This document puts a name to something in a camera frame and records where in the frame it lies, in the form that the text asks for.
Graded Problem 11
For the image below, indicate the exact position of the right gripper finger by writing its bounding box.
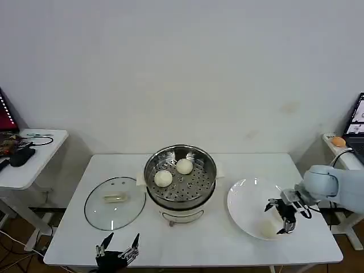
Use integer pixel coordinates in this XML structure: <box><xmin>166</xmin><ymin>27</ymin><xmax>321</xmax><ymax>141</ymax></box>
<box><xmin>264</xmin><ymin>198</ymin><xmax>281</xmax><ymax>213</ymax></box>
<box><xmin>277</xmin><ymin>217</ymin><xmax>297</xmax><ymax>235</ymax></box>

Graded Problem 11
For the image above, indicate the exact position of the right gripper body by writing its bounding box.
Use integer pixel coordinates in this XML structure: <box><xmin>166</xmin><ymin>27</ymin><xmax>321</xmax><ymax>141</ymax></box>
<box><xmin>274</xmin><ymin>198</ymin><xmax>298</xmax><ymax>222</ymax></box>

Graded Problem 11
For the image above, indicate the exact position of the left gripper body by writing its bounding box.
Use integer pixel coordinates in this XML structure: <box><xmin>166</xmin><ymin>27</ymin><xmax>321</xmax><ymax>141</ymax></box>
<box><xmin>95</xmin><ymin>249</ymin><xmax>129</xmax><ymax>269</ymax></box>

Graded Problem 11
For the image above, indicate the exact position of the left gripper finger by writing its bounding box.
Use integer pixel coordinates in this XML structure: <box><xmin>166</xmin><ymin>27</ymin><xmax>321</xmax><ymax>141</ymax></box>
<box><xmin>95</xmin><ymin>232</ymin><xmax>114</xmax><ymax>258</ymax></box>
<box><xmin>118</xmin><ymin>233</ymin><xmax>141</xmax><ymax>261</ymax></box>

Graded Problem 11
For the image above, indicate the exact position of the glass lid with cream handle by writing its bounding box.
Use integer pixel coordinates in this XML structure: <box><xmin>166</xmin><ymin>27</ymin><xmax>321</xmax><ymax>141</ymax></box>
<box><xmin>84</xmin><ymin>176</ymin><xmax>147</xmax><ymax>231</ymax></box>

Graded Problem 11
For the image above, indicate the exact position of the white steamed bun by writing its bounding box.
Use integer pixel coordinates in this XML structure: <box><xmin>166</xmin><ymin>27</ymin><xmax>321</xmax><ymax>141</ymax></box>
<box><xmin>176</xmin><ymin>158</ymin><xmax>193</xmax><ymax>175</ymax></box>
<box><xmin>260</xmin><ymin>219</ymin><xmax>277</xmax><ymax>238</ymax></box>
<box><xmin>154</xmin><ymin>169</ymin><xmax>173</xmax><ymax>188</ymax></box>

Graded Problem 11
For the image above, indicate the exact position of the white round plate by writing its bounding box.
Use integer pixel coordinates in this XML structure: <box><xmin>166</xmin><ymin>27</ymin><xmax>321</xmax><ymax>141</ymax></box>
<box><xmin>226</xmin><ymin>177</ymin><xmax>288</xmax><ymax>242</ymax></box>

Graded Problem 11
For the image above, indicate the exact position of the steel steamer basket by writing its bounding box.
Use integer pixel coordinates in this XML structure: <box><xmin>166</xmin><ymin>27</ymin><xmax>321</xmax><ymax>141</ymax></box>
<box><xmin>143</xmin><ymin>144</ymin><xmax>217</xmax><ymax>203</ymax></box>

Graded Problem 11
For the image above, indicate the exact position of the laptop with white screen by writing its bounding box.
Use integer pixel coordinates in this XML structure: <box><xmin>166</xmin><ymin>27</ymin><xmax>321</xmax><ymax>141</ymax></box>
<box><xmin>342</xmin><ymin>92</ymin><xmax>364</xmax><ymax>166</ymax></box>

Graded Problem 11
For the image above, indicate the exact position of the laptop with red screen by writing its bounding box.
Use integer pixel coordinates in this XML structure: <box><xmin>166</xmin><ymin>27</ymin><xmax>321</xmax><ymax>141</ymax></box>
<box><xmin>0</xmin><ymin>86</ymin><xmax>20</xmax><ymax>134</ymax></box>

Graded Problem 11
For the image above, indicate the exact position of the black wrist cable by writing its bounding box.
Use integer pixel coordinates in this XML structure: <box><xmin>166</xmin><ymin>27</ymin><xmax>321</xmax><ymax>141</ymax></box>
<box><xmin>301</xmin><ymin>204</ymin><xmax>321</xmax><ymax>220</ymax></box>

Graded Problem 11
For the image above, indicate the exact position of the floor cable bundle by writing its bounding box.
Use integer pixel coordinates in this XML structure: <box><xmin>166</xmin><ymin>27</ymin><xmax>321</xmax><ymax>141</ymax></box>
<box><xmin>0</xmin><ymin>227</ymin><xmax>48</xmax><ymax>273</ymax></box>

